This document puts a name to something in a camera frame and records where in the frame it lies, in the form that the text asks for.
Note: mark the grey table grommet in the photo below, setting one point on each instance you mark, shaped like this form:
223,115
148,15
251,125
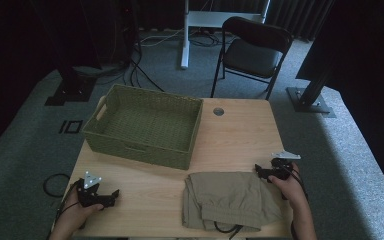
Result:
218,111

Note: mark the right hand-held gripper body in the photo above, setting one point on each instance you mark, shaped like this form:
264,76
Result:
281,166

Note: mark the khaki pants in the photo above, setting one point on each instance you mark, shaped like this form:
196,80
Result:
230,196

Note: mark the black metal stand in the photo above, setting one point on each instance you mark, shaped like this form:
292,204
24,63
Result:
310,98
71,86

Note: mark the black folding chair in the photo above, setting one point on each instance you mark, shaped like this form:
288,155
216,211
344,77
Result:
251,56

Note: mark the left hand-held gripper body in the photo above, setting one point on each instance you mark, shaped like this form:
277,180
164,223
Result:
91,193

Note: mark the person's left hand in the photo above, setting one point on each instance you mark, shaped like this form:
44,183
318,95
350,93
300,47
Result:
75,211

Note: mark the white desk frame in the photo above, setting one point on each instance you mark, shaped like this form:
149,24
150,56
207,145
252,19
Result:
186,40

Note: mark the person's right hand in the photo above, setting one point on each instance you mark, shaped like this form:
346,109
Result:
288,188

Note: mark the green woven basket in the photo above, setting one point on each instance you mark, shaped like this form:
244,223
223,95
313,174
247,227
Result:
146,125

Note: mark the dark pleated curtain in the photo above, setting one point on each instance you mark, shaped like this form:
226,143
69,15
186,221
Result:
296,15

